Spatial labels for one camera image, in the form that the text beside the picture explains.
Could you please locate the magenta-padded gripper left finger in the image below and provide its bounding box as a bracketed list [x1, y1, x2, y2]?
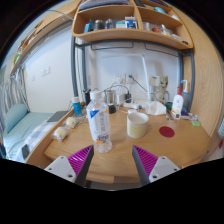
[44, 144, 95, 188]

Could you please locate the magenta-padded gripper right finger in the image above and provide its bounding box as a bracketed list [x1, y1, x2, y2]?
[132, 144, 181, 187]

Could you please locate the clear plastic drink bottle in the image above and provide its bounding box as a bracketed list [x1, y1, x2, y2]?
[85, 89, 113, 154]

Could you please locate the plastic-wrapped bun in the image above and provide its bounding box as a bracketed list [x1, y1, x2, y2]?
[51, 126, 69, 143]
[63, 116, 79, 129]

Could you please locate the flat round red coaster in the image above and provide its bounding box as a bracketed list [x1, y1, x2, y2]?
[158, 125, 176, 139]

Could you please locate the cream white mug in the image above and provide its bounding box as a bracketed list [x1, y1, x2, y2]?
[126, 111, 150, 139]

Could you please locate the dark grey tablet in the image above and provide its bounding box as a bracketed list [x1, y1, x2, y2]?
[46, 110, 69, 123]

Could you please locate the bed with teal bedding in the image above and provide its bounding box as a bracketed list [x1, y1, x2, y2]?
[0, 103, 56, 163]

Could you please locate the white tissue pack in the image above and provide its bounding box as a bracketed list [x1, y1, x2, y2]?
[144, 100, 167, 116]

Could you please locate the blue white-capped can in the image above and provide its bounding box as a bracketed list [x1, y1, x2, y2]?
[71, 96, 83, 117]

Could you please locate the white red-pump lotion bottle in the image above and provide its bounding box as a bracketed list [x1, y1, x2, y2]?
[170, 86, 185, 120]

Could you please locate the white power strip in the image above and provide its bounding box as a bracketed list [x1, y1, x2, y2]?
[122, 101, 141, 110]

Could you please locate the clear spray bottle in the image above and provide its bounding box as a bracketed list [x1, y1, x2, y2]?
[180, 79, 191, 113]

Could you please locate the black electric shaver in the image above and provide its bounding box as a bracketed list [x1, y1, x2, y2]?
[83, 88, 92, 107]

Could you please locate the brown tree figurine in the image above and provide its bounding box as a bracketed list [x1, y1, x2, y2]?
[156, 75, 170, 104]

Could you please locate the white power adapter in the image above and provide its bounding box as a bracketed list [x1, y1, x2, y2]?
[114, 91, 126, 106]

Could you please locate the white desk lamp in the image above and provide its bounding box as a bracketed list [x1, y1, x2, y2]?
[93, 53, 151, 103]

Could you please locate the wooden shelf unit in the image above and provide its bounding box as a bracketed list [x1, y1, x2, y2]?
[71, 0, 194, 51]

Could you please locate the white wall-mounted box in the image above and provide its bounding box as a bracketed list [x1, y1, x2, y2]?
[149, 75, 159, 88]

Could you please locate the white wall outlet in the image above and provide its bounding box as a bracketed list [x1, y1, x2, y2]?
[114, 73, 127, 84]
[126, 73, 138, 84]

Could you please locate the grey metal frame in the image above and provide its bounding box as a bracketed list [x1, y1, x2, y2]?
[69, 34, 196, 113]

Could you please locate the white wall switch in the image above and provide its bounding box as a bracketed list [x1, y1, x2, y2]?
[40, 66, 52, 77]

